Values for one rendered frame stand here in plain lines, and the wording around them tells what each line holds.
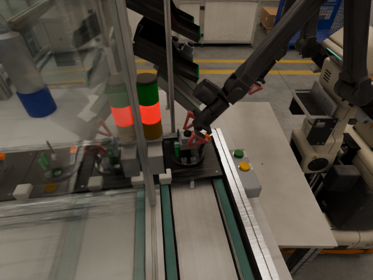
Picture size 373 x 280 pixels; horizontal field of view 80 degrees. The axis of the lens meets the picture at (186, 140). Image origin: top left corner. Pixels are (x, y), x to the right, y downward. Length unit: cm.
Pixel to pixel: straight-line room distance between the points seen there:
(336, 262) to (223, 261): 133
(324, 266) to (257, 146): 106
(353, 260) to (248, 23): 407
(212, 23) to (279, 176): 404
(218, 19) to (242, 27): 48
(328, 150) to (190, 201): 79
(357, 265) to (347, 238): 31
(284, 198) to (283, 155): 25
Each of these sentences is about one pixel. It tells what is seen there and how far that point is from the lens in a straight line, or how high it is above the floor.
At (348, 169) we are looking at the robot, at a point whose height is 75.
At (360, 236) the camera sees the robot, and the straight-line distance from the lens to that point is 184.
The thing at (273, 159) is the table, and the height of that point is 86.
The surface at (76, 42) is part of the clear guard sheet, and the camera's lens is 19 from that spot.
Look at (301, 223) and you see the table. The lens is 97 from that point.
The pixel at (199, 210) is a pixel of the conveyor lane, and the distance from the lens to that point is 83.
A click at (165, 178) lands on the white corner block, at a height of 99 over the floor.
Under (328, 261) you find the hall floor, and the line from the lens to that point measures 198.
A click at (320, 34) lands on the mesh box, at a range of 526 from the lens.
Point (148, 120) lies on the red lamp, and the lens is 52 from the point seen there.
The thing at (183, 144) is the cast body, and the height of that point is 106.
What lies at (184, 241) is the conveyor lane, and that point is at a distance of 78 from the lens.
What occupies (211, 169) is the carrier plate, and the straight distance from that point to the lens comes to 88.
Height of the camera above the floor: 163
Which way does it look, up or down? 42 degrees down
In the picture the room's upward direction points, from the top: straight up
